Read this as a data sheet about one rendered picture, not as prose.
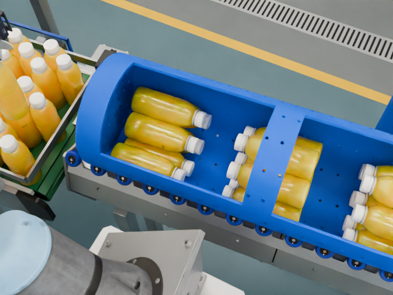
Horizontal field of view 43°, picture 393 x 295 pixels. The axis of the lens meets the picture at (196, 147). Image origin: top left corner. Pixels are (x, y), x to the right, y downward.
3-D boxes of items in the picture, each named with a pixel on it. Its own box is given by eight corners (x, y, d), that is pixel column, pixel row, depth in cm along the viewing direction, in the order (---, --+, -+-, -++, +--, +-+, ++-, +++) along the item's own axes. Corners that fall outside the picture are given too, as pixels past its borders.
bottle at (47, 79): (50, 115, 146) (32, 79, 132) (40, 99, 149) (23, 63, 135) (70, 105, 148) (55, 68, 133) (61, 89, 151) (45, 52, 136)
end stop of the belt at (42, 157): (31, 182, 129) (28, 177, 127) (28, 181, 129) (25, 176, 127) (102, 69, 148) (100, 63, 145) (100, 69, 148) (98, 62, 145)
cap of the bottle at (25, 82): (35, 81, 132) (33, 76, 130) (30, 92, 130) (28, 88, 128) (21, 78, 132) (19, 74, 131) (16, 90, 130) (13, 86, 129)
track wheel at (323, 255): (337, 247, 115) (337, 242, 117) (318, 240, 116) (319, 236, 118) (331, 263, 117) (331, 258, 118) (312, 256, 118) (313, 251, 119)
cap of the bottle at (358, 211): (365, 205, 105) (357, 202, 106) (360, 223, 105) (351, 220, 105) (362, 206, 109) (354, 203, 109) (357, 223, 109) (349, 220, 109)
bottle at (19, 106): (31, 117, 119) (7, 73, 105) (3, 124, 118) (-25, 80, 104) (29, 95, 122) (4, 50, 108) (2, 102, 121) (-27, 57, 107)
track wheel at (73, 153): (79, 154, 129) (83, 152, 131) (64, 149, 130) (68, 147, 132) (77, 170, 131) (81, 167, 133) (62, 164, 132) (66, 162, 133)
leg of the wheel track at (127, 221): (147, 275, 212) (126, 219, 158) (135, 270, 214) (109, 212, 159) (153, 263, 215) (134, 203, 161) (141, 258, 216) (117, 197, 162)
